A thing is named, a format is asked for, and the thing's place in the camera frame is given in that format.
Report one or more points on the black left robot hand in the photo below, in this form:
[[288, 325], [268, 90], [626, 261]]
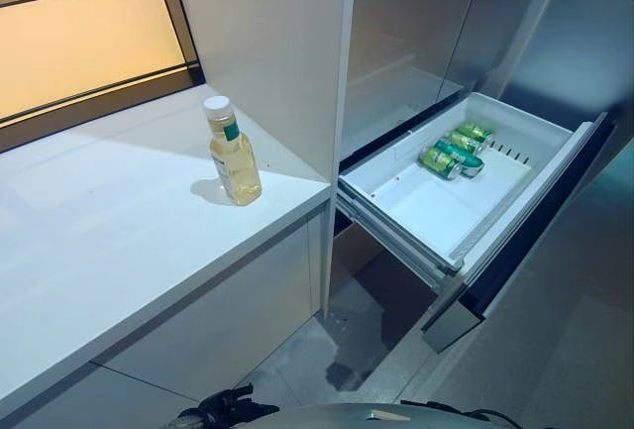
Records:
[[233, 399]]

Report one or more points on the yellow tea bottle white cap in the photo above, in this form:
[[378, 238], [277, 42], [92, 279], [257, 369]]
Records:
[[238, 171]]

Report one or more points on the white fridge drawer bin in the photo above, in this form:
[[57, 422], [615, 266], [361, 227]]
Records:
[[421, 201]]

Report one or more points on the dark fridge drawer front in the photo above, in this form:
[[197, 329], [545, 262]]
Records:
[[545, 231]]

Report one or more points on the stainless steel fridge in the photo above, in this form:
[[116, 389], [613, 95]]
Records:
[[396, 28]]

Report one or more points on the grey robot torso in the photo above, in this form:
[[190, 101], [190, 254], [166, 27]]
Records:
[[322, 419]]

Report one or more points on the brown cardboard box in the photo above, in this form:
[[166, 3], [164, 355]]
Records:
[[354, 250]]

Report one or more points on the light green drink can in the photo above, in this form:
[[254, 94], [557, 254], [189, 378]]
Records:
[[474, 132], [438, 161], [463, 141]]

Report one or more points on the dark green drink can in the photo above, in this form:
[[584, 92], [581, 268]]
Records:
[[458, 155]]

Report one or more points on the white tall cabinet panel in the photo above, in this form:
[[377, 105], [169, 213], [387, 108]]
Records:
[[267, 52]]

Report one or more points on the amber window with dark frame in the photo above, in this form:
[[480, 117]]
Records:
[[79, 42]]

